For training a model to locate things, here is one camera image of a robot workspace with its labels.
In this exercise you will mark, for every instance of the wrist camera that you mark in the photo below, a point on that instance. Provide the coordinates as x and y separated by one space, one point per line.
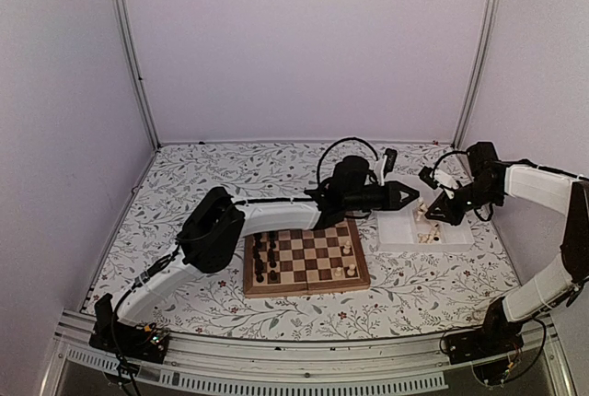
436 178
385 165

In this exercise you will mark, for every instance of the left aluminium frame post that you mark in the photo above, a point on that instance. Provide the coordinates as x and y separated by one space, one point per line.
135 73

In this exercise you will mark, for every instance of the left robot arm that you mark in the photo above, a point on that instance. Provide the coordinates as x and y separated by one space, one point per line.
208 239

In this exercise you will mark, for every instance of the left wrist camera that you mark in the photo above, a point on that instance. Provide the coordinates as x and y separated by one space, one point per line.
385 165

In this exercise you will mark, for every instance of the floral patterned table mat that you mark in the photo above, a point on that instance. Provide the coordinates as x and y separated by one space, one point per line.
410 293

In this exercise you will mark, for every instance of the front aluminium rail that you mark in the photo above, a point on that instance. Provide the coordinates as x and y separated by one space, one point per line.
201 365

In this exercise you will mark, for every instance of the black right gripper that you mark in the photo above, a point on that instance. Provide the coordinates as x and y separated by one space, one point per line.
452 215

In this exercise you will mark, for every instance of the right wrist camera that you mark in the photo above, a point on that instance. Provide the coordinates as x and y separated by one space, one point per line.
436 178

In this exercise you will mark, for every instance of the right aluminium frame post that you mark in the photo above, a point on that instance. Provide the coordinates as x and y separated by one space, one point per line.
481 53

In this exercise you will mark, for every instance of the wooden chess board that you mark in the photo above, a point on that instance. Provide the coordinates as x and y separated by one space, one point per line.
307 260

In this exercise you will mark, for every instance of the aluminium frame post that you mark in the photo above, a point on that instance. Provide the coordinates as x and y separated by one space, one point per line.
481 53
135 73

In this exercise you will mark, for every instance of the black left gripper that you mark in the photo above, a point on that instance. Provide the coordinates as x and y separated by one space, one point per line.
393 199

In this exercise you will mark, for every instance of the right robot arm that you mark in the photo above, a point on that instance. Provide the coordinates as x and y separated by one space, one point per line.
542 214

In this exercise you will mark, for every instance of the row of dark chess pieces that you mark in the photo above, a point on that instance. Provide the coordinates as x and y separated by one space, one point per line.
266 268

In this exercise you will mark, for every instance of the white three-compartment plastic tray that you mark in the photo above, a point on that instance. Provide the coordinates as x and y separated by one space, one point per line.
409 230

